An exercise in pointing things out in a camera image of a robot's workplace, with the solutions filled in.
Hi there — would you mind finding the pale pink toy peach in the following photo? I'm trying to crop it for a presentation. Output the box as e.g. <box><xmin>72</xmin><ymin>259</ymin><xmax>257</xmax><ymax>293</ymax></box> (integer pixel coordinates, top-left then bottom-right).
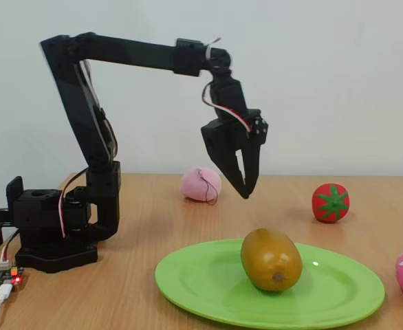
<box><xmin>179</xmin><ymin>166</ymin><xmax>222</xmax><ymax>207</ymax></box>

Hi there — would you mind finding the green oval plate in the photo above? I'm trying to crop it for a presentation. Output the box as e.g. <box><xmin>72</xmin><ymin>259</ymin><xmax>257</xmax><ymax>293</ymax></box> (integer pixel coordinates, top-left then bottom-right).
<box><xmin>154</xmin><ymin>239</ymin><xmax>386</xmax><ymax>329</ymax></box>

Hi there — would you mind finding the white red board servo wire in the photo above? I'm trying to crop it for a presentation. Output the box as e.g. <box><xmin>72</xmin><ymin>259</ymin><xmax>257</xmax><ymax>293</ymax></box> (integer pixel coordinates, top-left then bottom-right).
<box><xmin>0</xmin><ymin>229</ymin><xmax>21</xmax><ymax>268</ymax></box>

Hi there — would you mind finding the brown toy kiwi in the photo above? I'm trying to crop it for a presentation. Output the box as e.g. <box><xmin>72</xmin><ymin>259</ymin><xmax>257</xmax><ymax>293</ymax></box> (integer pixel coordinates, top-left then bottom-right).
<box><xmin>240</xmin><ymin>228</ymin><xmax>304</xmax><ymax>293</ymax></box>

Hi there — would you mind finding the motor controller board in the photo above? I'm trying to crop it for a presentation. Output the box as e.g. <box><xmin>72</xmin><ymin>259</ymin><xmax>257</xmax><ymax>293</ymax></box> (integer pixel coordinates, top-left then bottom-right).
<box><xmin>0</xmin><ymin>261</ymin><xmax>26</xmax><ymax>295</ymax></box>

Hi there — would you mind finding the white red shoulder servo wire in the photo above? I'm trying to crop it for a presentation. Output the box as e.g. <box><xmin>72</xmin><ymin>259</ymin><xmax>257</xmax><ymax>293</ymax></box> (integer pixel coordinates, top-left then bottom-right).
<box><xmin>58</xmin><ymin>167</ymin><xmax>89</xmax><ymax>239</ymax></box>

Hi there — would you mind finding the red toy tomato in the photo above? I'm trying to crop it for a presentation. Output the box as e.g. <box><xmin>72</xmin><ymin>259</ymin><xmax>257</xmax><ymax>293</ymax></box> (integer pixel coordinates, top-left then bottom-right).
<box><xmin>312</xmin><ymin>183</ymin><xmax>350</xmax><ymax>224</ymax></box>

